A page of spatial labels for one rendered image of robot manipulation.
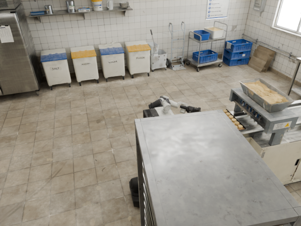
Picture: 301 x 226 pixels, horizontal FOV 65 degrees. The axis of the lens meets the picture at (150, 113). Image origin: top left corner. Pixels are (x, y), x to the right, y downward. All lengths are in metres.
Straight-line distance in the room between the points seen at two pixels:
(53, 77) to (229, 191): 5.19
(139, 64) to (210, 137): 4.86
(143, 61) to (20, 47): 2.61
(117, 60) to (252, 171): 4.96
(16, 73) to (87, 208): 3.35
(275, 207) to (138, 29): 5.74
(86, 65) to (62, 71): 0.56
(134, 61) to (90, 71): 1.07
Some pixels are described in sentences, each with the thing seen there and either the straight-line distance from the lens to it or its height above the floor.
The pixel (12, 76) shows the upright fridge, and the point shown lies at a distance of 5.56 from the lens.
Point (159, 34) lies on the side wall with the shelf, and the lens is 6.50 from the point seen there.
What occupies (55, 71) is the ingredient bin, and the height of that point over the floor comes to 0.44.
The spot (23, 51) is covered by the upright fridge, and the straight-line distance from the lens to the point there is 5.33.
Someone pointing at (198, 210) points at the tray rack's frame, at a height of 1.82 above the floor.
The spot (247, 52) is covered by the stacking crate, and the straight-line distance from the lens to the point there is 7.12.
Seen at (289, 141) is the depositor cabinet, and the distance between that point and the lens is 2.96.
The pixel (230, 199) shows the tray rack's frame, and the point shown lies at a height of 1.82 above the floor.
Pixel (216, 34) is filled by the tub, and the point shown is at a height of 0.90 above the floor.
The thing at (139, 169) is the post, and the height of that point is 1.48.
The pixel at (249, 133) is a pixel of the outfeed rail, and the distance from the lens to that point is 2.82.
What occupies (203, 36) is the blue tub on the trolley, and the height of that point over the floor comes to 0.90.
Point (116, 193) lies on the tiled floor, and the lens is 3.21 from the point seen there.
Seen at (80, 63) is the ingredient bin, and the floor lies 0.57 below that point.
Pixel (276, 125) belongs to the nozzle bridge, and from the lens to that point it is 2.64.
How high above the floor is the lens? 2.51
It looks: 33 degrees down
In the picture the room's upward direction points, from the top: 1 degrees counter-clockwise
